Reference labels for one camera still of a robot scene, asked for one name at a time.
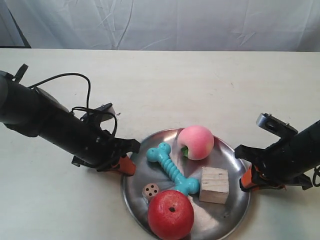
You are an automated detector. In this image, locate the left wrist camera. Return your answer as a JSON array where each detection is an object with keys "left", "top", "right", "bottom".
[{"left": 80, "top": 103, "right": 115, "bottom": 128}]

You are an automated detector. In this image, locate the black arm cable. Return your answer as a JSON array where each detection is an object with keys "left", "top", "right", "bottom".
[
  {"left": 27, "top": 72, "right": 118, "bottom": 137},
  {"left": 312, "top": 165, "right": 320, "bottom": 188}
]

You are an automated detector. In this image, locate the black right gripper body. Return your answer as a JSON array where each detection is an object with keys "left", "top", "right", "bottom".
[{"left": 254, "top": 147, "right": 313, "bottom": 190}]

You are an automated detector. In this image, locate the white fabric backdrop curtain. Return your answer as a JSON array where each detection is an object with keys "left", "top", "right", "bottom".
[{"left": 0, "top": 0, "right": 320, "bottom": 52}]

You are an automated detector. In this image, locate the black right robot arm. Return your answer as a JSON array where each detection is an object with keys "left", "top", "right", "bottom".
[{"left": 234, "top": 116, "right": 320, "bottom": 192}]

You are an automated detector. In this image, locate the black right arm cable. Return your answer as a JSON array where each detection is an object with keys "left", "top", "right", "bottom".
[{"left": 312, "top": 165, "right": 320, "bottom": 188}]

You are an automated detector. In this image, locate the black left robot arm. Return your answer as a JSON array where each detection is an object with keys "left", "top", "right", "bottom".
[{"left": 0, "top": 69, "right": 141, "bottom": 176}]

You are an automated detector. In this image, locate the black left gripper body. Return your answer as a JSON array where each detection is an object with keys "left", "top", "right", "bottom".
[{"left": 71, "top": 130, "right": 125, "bottom": 172}]

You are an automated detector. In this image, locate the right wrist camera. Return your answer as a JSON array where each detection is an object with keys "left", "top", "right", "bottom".
[{"left": 256, "top": 113, "right": 298, "bottom": 141}]

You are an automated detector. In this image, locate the pink toy peach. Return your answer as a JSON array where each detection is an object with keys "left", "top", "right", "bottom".
[{"left": 177, "top": 125, "right": 214, "bottom": 161}]

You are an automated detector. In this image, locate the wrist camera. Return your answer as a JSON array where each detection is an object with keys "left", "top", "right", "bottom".
[
  {"left": 256, "top": 113, "right": 298, "bottom": 141},
  {"left": 80, "top": 103, "right": 115, "bottom": 128}
]

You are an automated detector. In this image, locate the small wooden die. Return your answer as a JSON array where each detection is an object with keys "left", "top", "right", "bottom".
[{"left": 142, "top": 183, "right": 160, "bottom": 203}]

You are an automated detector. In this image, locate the light wooden cube block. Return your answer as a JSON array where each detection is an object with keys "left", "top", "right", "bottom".
[{"left": 199, "top": 166, "right": 230, "bottom": 205}]

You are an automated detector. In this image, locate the teal rubber bone toy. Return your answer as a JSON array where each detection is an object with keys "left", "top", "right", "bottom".
[{"left": 146, "top": 142, "right": 200, "bottom": 196}]

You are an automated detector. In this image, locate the red toy apple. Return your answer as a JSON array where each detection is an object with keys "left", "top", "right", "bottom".
[{"left": 147, "top": 189, "right": 194, "bottom": 240}]

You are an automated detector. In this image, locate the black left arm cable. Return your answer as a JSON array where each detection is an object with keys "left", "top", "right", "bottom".
[{"left": 27, "top": 72, "right": 118, "bottom": 137}]

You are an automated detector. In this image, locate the large round metal plate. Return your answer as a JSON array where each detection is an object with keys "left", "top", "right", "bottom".
[{"left": 121, "top": 128, "right": 251, "bottom": 240}]

